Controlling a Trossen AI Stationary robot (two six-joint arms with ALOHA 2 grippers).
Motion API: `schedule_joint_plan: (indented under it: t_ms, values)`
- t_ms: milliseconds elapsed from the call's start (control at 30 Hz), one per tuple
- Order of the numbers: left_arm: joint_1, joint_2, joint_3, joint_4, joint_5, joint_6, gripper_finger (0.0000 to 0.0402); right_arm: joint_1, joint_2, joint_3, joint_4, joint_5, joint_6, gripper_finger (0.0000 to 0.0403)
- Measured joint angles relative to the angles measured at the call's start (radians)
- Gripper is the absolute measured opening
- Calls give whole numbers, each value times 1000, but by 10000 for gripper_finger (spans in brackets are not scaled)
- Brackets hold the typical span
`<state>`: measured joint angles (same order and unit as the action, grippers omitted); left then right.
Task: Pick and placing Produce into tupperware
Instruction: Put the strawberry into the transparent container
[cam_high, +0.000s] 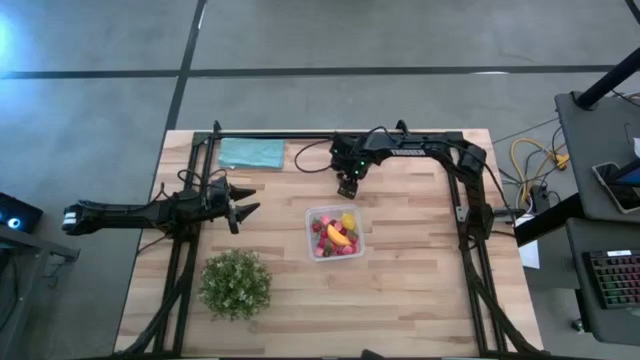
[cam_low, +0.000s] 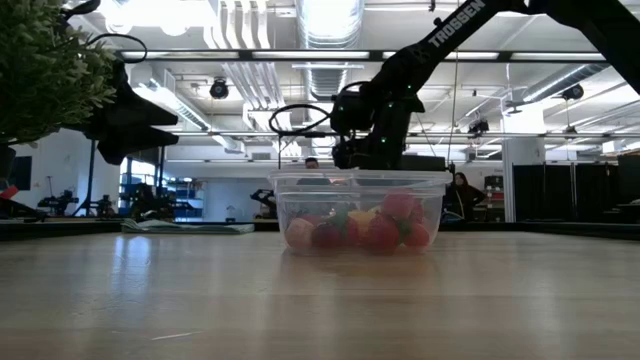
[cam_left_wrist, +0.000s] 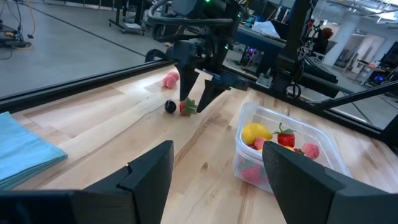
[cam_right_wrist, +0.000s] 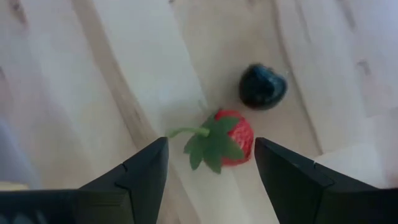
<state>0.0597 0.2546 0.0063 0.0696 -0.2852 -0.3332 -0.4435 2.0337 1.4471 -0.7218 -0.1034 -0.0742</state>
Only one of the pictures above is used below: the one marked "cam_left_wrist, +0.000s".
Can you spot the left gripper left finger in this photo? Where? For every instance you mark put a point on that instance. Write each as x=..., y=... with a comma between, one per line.
x=130, y=199

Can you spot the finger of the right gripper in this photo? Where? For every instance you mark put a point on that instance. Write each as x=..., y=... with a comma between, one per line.
x=210, y=93
x=186, y=81

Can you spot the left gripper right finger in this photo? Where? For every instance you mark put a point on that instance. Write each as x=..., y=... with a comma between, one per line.
x=317, y=199

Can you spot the pink plastic peach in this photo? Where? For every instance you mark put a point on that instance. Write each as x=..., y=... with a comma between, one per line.
x=174, y=75
x=169, y=83

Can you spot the red plastic strawberry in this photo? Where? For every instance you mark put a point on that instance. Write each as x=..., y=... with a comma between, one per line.
x=286, y=139
x=252, y=173
x=187, y=107

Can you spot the small black round fruit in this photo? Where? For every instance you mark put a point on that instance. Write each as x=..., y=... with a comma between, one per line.
x=170, y=106

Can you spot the small pink plastic fruit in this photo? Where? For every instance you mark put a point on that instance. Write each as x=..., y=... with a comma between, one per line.
x=259, y=143
x=311, y=150

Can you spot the yellow plastic lemon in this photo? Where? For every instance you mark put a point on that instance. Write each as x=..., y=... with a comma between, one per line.
x=253, y=133

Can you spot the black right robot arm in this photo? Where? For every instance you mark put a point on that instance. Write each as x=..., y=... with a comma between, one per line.
x=292, y=37

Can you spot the clear plastic tupperware container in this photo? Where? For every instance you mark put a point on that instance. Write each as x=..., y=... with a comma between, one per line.
x=267, y=112

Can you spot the black computer tower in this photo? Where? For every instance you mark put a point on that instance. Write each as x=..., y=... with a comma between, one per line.
x=250, y=59

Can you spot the blue workbench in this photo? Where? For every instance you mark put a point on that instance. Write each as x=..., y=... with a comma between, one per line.
x=258, y=39

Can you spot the white crumpled paper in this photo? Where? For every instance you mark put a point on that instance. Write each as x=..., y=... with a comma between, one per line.
x=265, y=29

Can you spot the black rolling cart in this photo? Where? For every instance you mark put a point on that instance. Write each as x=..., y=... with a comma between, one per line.
x=130, y=28

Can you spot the teal folded cloth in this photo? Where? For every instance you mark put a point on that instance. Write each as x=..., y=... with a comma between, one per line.
x=28, y=149

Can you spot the person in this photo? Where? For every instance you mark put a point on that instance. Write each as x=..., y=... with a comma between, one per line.
x=323, y=43

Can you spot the black floor stand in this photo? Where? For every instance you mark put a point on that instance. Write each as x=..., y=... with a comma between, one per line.
x=15, y=43

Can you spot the black aluminium table frame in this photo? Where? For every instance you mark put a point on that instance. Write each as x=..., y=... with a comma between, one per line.
x=77, y=85

